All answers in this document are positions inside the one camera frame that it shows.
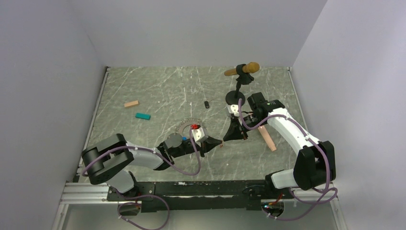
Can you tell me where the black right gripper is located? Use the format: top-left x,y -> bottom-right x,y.
223,114 -> 266,142

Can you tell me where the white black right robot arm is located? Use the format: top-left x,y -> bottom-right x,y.
223,91 -> 336,199

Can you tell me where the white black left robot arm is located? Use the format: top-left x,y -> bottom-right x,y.
81,133 -> 223,201

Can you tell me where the black microphone stand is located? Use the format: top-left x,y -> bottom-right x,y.
225,72 -> 254,105

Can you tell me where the black tag key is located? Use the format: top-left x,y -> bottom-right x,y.
204,100 -> 213,109

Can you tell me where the gold microphone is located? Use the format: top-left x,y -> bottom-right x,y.
224,62 -> 260,76

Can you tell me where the teal block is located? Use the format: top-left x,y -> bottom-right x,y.
135,113 -> 151,120

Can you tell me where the tan wooden block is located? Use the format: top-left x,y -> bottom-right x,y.
124,100 -> 139,108

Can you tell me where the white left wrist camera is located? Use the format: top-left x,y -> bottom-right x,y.
191,124 -> 209,143

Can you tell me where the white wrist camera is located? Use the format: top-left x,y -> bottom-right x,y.
191,124 -> 209,143
226,104 -> 240,117

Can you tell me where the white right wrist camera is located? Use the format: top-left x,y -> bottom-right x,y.
226,104 -> 240,117

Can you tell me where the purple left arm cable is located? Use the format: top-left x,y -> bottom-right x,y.
81,126 -> 203,177

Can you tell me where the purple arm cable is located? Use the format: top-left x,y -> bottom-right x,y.
81,126 -> 203,177
237,98 -> 338,222

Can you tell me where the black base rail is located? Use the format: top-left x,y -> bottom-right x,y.
107,180 -> 293,213

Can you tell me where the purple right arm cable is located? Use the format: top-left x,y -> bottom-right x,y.
237,98 -> 338,222

